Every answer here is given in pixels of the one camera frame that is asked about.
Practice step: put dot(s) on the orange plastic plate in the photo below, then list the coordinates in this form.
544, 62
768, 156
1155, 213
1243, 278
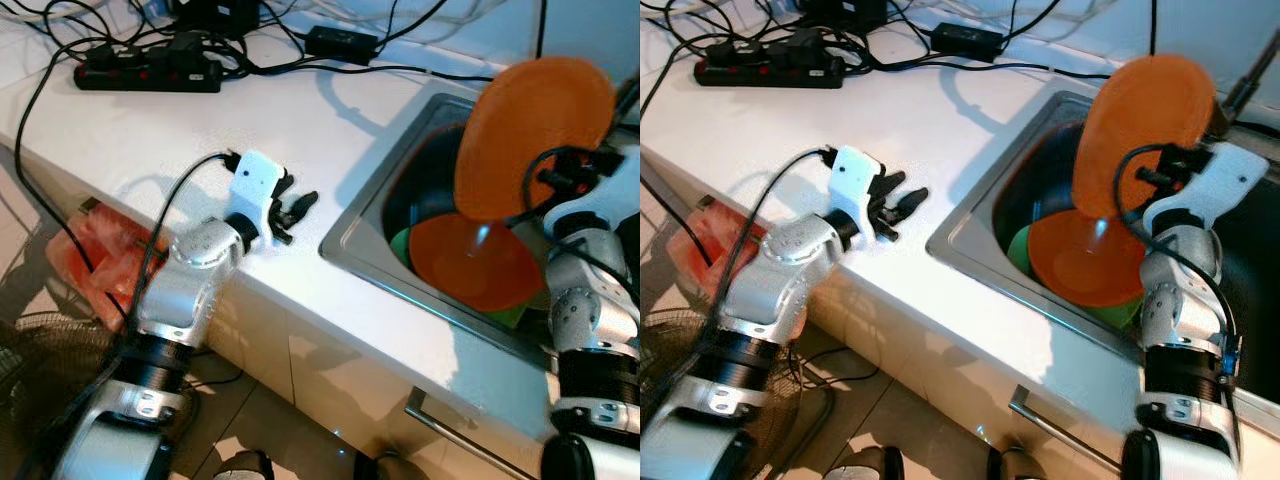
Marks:
530, 130
1140, 120

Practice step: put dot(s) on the orange plastic bowl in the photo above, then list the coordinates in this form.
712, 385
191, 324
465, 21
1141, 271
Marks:
470, 265
1080, 260

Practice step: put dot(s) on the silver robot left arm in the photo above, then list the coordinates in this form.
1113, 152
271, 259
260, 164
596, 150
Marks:
185, 280
790, 275

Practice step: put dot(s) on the green plastic plate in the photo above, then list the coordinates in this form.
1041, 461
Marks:
400, 250
1018, 250

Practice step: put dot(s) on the stainless steel sink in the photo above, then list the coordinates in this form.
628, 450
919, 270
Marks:
1260, 260
435, 170

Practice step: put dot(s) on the orange plastic bag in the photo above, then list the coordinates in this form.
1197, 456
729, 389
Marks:
700, 255
100, 270

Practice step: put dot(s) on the small black power adapter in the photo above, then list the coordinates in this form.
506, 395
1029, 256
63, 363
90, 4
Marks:
968, 42
342, 45

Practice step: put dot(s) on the black power strip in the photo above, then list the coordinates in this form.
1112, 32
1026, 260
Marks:
770, 73
150, 78

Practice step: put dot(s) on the large black power brick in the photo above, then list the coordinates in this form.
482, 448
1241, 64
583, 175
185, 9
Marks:
215, 15
845, 12

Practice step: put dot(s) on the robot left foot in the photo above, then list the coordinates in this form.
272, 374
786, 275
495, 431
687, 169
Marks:
865, 465
245, 468

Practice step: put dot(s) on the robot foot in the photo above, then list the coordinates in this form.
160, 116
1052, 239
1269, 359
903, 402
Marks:
378, 470
245, 468
1015, 465
865, 465

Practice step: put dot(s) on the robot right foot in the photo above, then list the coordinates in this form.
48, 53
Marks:
1015, 465
378, 470

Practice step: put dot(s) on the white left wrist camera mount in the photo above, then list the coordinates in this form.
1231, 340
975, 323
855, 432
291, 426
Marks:
255, 185
855, 180

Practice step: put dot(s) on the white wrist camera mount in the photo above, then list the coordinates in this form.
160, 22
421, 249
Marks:
610, 200
1220, 180
855, 180
255, 185

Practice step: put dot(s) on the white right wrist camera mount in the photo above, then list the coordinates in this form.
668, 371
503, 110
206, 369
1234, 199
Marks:
1220, 180
610, 200

